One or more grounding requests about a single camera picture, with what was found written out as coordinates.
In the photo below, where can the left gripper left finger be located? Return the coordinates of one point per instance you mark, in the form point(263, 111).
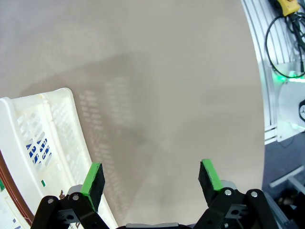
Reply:
point(93, 190)

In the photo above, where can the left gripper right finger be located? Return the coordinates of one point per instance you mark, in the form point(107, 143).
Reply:
point(209, 188)

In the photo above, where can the blue Pocari drink can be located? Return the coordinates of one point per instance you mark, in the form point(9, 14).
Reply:
point(35, 152)

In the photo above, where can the cream plastic shopping basket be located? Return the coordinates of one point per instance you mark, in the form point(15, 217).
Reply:
point(62, 133)

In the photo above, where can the yellow emergency stop box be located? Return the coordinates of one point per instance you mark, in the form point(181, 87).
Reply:
point(286, 6)

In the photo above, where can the aluminium support frame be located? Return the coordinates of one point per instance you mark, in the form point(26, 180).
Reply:
point(290, 183)

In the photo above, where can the aluminium profile rail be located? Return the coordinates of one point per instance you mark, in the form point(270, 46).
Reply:
point(256, 35)

